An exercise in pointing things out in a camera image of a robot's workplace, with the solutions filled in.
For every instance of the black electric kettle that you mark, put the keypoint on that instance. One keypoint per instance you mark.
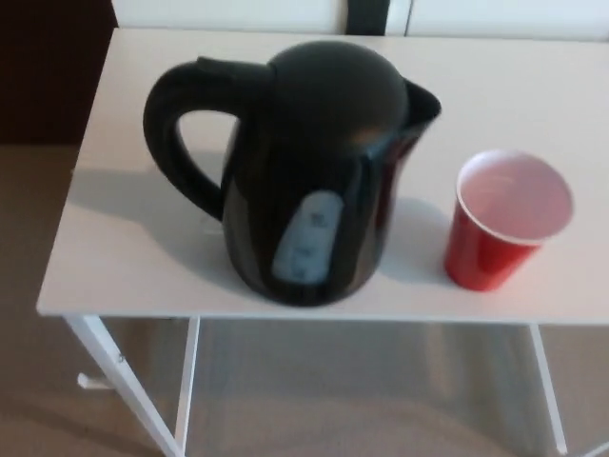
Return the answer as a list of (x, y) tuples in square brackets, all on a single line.
[(309, 157)]

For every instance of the red plastic cup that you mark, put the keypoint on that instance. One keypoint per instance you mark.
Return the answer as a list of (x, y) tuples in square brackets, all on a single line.
[(490, 252)]

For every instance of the white table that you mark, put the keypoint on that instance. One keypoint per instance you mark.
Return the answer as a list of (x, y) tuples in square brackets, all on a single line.
[(143, 266)]

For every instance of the white cabinet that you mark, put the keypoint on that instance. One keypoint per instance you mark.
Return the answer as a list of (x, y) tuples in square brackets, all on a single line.
[(228, 12)]

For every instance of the dark brown cabinet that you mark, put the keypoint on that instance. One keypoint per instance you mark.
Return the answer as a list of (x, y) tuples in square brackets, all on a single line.
[(52, 66)]

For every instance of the black rectangular wall plate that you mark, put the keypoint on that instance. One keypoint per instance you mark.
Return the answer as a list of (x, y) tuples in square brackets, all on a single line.
[(368, 14)]

